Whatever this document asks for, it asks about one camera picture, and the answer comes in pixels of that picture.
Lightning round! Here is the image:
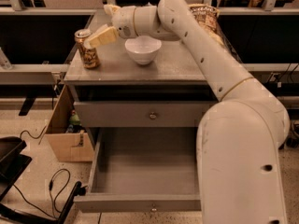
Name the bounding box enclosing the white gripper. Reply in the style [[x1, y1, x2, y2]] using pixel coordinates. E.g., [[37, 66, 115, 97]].
[[83, 4, 137, 49]]

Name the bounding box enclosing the orange drink can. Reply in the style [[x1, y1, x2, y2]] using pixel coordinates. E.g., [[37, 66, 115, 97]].
[[74, 29, 100, 69]]

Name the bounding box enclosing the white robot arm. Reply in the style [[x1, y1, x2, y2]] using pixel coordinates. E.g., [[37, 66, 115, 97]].
[[84, 0, 291, 224]]

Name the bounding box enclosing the grey top drawer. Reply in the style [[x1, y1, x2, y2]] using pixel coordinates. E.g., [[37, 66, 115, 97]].
[[74, 101, 213, 128]]

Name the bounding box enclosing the grey drawer cabinet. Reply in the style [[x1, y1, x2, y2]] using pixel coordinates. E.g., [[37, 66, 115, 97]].
[[63, 7, 244, 147]]

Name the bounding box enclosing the open grey middle drawer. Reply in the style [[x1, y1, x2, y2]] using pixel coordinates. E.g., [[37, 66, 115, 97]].
[[75, 127, 201, 213]]

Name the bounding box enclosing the white ceramic bowl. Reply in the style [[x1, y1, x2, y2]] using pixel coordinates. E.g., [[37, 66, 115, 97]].
[[125, 35, 162, 65]]

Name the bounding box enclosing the brown yellow chip bag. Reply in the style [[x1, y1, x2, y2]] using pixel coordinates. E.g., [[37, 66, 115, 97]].
[[189, 4, 224, 46]]

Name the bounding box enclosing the green bottle in box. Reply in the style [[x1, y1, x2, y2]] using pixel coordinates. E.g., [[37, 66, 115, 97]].
[[69, 110, 80, 125]]

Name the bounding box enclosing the cardboard box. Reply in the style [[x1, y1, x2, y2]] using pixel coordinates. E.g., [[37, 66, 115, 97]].
[[45, 86, 94, 162]]

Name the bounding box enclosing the black chair base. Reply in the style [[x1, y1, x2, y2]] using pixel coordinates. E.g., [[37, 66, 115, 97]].
[[0, 136, 88, 224]]

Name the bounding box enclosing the black floor cable left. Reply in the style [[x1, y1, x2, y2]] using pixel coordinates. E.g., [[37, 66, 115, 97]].
[[12, 168, 72, 220]]

